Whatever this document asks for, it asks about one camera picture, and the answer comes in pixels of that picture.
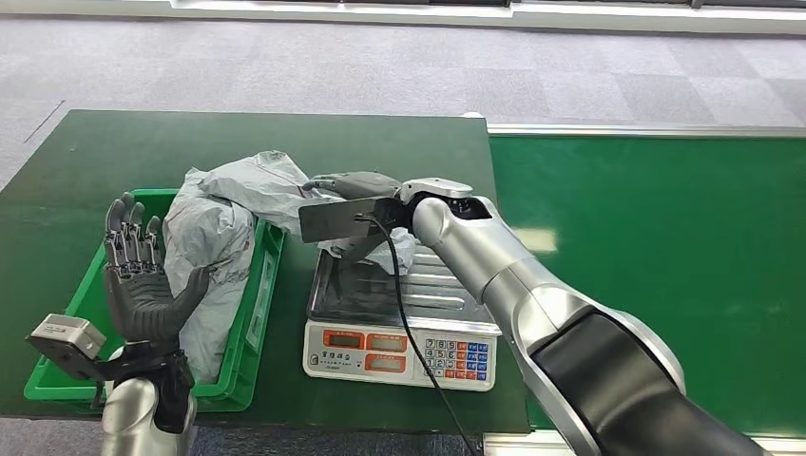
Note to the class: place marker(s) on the grey plastic mail package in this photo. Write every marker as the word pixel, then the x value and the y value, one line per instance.
pixel 264 182
pixel 204 252

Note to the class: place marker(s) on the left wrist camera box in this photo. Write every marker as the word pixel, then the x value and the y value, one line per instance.
pixel 66 337

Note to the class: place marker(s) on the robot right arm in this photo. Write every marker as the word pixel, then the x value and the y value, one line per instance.
pixel 567 327

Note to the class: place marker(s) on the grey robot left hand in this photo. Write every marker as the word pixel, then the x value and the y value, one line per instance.
pixel 142 302

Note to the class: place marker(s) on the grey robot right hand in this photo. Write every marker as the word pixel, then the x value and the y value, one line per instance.
pixel 359 184

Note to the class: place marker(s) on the green conveyor belt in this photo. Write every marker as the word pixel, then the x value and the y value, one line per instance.
pixel 661 252

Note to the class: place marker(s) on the white window sill ledge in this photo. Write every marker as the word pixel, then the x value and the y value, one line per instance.
pixel 403 16

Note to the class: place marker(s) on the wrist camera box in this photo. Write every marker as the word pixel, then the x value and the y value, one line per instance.
pixel 66 337
pixel 434 187

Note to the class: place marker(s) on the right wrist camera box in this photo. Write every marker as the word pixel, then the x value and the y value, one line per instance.
pixel 434 187

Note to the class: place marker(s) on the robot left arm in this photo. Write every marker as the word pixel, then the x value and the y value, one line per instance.
pixel 129 415

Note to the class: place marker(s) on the green plastic delivery bin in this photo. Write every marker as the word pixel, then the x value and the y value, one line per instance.
pixel 252 315

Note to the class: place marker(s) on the electronic scale with steel tray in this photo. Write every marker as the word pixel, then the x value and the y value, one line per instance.
pixel 384 302

